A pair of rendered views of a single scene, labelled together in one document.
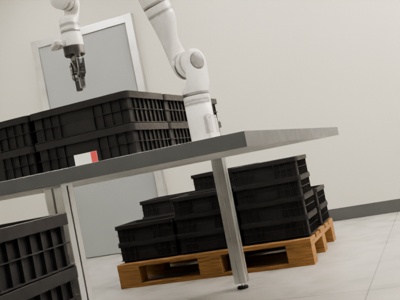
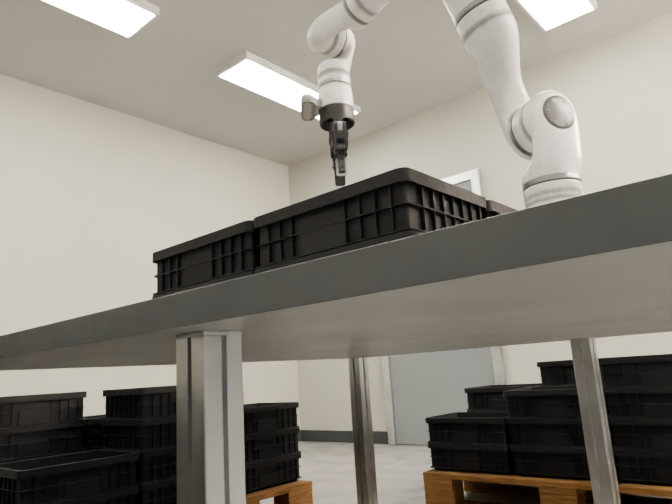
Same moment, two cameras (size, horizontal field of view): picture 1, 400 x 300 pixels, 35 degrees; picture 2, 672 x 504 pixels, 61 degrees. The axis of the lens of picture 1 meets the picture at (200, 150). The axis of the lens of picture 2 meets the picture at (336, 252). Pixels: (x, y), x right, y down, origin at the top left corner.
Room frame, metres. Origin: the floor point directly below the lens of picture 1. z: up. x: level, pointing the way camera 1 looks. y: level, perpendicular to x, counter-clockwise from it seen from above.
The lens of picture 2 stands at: (1.17, 0.01, 0.60)
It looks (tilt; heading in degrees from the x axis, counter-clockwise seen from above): 12 degrees up; 20
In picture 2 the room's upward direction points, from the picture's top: 4 degrees counter-clockwise
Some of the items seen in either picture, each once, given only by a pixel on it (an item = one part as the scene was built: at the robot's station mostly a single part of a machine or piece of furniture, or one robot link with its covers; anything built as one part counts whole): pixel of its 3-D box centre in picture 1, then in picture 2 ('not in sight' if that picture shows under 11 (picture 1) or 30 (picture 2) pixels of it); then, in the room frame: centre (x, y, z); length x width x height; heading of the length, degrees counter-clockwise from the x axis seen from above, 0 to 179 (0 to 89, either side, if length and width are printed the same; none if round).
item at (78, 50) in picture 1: (75, 58); (337, 129); (2.22, 0.37, 1.10); 0.08 x 0.08 x 0.09
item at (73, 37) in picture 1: (66, 38); (326, 98); (2.21, 0.39, 1.17); 0.11 x 0.09 x 0.06; 114
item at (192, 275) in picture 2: (11, 141); (245, 270); (2.41, 0.71, 0.87); 0.40 x 0.30 x 0.11; 69
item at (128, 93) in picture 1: (97, 107); (367, 214); (2.26, 0.33, 0.92); 0.40 x 0.30 x 0.02; 69
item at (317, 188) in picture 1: (293, 208); not in sight; (4.04, -0.52, 0.26); 0.40 x 0.30 x 0.23; 70
